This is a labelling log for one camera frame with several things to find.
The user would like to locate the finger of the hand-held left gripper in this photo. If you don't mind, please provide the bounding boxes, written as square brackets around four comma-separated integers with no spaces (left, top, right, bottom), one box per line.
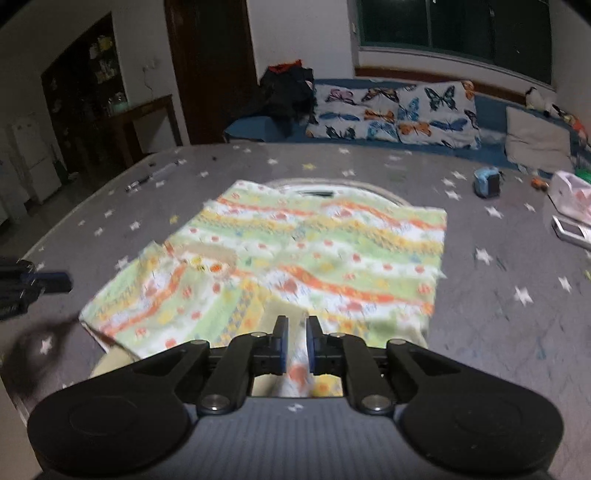
[0,294,35,321]
[0,259,74,295]

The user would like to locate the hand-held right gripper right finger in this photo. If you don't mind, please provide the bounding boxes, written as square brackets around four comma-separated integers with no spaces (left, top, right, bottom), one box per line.
[306,316,462,415]

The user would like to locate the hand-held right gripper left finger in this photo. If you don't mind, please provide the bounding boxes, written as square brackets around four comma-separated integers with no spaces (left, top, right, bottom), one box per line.
[134,316,290,415]

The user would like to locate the colourful striped floral shirt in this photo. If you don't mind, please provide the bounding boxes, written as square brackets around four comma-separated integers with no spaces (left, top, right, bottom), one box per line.
[78,179,448,398]

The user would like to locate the pile of dark clothes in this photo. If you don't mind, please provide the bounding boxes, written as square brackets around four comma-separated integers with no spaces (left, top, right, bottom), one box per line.
[247,60,315,136]

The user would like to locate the white refrigerator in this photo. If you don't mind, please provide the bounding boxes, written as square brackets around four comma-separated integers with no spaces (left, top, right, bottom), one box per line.
[0,112,62,206]

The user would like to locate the clear pen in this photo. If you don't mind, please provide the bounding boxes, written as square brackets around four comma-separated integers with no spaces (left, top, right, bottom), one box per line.
[124,158,186,193]

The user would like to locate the wooden side table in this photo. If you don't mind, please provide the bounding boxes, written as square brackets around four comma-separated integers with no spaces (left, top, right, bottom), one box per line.
[108,94,184,158]

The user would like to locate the dark wooden cabinet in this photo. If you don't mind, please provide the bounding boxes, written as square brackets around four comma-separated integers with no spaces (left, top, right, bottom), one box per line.
[41,13,139,185]

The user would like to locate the blue mattress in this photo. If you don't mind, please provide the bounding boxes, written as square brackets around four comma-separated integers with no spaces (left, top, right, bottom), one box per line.
[223,78,591,168]

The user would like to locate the butterfly print pillow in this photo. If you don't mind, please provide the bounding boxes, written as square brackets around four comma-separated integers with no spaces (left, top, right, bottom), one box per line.
[306,82,403,141]
[396,80,482,151]

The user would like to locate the dark wooden door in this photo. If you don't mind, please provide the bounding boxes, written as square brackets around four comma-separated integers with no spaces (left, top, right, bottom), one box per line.
[165,0,259,147]

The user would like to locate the pink white plastic bag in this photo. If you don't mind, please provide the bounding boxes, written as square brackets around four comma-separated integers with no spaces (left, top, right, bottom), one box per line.
[549,170,591,219]

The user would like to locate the beige pillow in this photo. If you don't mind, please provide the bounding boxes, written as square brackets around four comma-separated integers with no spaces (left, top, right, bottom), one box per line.
[504,106,576,175]

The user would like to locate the black white plush toy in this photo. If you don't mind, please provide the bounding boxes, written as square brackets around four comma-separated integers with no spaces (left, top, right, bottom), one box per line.
[525,86,562,117]

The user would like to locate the colourful plush toy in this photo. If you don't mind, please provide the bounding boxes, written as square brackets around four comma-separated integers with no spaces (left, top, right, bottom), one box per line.
[560,111,591,149]

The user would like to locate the green-framed window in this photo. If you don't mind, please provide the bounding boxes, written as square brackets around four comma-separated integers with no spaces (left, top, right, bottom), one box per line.
[355,0,555,86]

